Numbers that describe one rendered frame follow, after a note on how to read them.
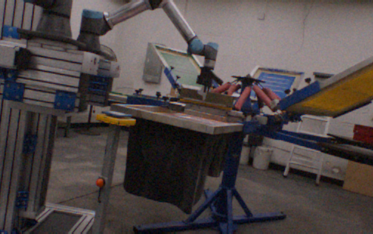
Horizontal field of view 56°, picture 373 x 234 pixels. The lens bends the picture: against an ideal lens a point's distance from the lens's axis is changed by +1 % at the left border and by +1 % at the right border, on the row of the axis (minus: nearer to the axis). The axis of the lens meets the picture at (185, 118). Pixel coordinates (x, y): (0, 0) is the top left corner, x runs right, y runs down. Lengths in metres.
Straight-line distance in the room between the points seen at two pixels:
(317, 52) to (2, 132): 5.26
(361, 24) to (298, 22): 0.96
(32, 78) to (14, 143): 0.41
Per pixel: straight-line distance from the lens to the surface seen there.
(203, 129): 1.58
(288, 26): 6.45
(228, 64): 6.58
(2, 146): 1.94
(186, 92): 2.24
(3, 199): 2.00
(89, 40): 2.09
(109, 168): 1.62
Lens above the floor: 1.14
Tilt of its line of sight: 5 degrees down
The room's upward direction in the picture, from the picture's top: 10 degrees clockwise
